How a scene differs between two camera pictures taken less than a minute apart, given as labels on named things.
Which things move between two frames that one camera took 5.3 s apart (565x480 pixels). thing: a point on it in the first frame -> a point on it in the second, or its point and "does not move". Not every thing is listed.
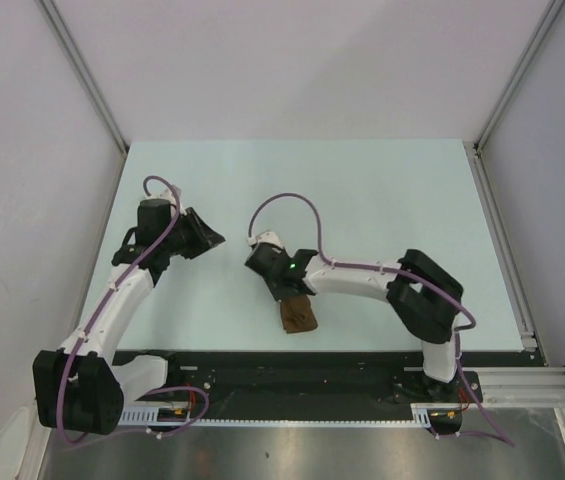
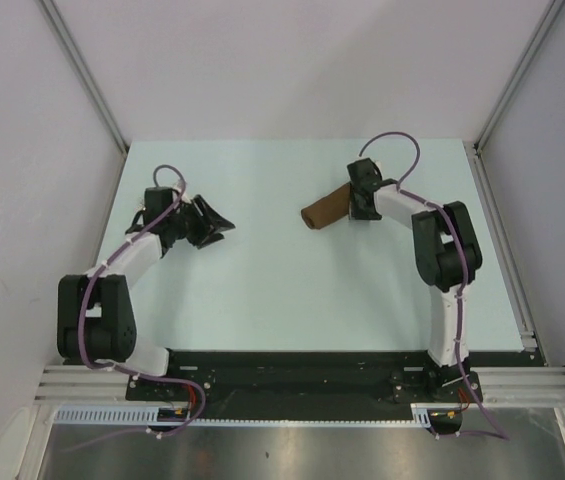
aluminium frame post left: (55, 19) does not move
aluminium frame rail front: (521, 387) does not move
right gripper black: (278, 293) -> (356, 214)
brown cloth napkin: (297, 314) -> (328, 208)
